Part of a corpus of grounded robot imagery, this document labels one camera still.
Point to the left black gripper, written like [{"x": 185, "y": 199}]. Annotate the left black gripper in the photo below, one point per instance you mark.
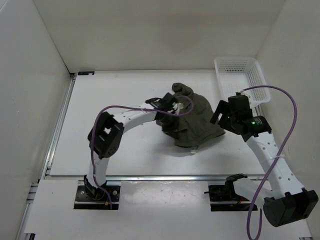
[{"x": 173, "y": 127}]

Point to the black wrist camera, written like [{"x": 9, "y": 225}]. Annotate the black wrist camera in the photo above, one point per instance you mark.
[
  {"x": 167, "y": 103},
  {"x": 239, "y": 105}
]

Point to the aluminium frame rail left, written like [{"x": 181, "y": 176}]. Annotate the aluminium frame rail left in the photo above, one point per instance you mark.
[{"x": 21, "y": 235}]

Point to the white perforated plastic basket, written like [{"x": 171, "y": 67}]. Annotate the white perforated plastic basket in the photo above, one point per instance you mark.
[{"x": 235, "y": 74}]

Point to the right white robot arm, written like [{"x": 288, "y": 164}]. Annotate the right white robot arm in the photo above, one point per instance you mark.
[{"x": 288, "y": 200}]

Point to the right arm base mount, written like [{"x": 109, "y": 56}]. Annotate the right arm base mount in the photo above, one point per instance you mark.
[{"x": 221, "y": 200}]

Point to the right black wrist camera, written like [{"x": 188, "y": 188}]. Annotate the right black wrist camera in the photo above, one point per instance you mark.
[{"x": 239, "y": 105}]

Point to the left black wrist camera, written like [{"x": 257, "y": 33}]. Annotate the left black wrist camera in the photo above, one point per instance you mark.
[{"x": 167, "y": 103}]

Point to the olive green shorts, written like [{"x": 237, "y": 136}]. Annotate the olive green shorts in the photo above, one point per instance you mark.
[{"x": 194, "y": 129}]

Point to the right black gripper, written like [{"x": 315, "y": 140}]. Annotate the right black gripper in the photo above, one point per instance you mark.
[{"x": 222, "y": 108}]

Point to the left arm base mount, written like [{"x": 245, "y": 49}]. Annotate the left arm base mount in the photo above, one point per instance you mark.
[{"x": 86, "y": 200}]

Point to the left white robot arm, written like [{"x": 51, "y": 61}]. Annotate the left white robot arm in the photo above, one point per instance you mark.
[{"x": 106, "y": 134}]

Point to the aluminium front rail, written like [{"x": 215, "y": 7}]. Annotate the aluminium front rail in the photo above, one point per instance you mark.
[{"x": 136, "y": 178}]

